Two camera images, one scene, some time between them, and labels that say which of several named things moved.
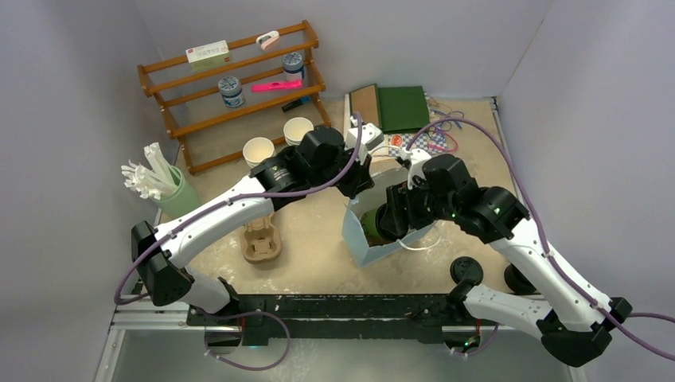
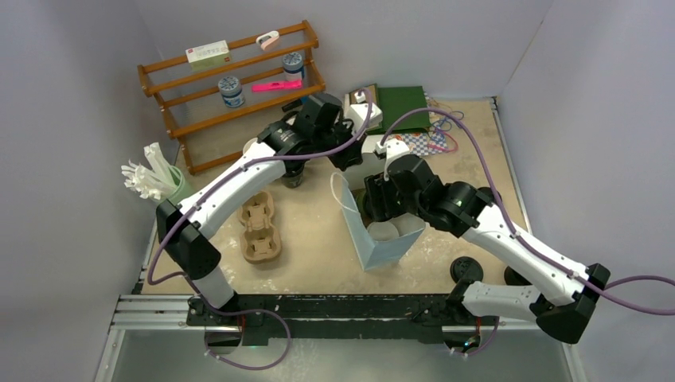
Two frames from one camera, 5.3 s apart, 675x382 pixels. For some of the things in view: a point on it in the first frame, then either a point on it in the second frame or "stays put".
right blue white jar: [292, 64] stays put
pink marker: [277, 85] stays put
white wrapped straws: [155, 181] stays put
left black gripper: [361, 178] -> [353, 156]
